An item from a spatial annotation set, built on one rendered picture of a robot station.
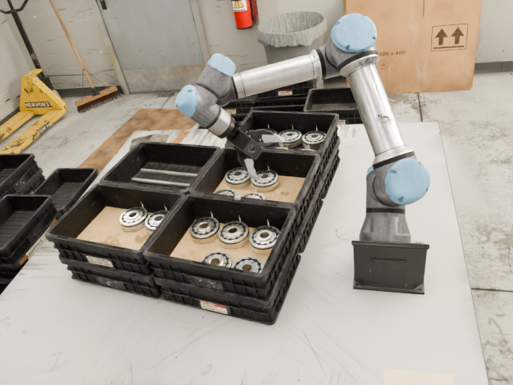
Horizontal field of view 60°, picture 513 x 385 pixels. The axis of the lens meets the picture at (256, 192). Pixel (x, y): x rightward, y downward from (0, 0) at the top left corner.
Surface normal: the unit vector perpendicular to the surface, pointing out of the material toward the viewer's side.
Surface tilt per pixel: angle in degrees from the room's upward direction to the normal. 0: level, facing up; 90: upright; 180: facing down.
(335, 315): 0
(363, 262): 90
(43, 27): 90
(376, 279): 90
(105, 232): 0
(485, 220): 0
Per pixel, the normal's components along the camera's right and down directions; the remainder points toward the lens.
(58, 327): -0.16, -0.78
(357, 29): -0.01, -0.22
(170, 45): -0.21, 0.62
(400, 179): 0.07, 0.04
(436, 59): -0.25, 0.39
